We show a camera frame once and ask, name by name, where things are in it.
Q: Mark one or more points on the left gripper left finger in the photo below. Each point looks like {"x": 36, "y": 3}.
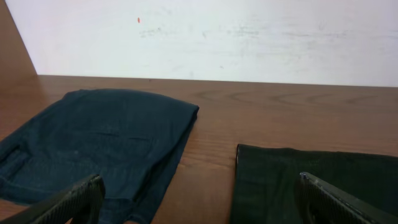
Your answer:
{"x": 79, "y": 204}

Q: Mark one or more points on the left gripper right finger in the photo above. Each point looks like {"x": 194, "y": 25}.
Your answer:
{"x": 319, "y": 202}

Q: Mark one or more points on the black shorts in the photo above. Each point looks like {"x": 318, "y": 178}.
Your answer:
{"x": 265, "y": 179}

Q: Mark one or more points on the folded navy blue garment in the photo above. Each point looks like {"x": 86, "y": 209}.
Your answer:
{"x": 133, "y": 139}

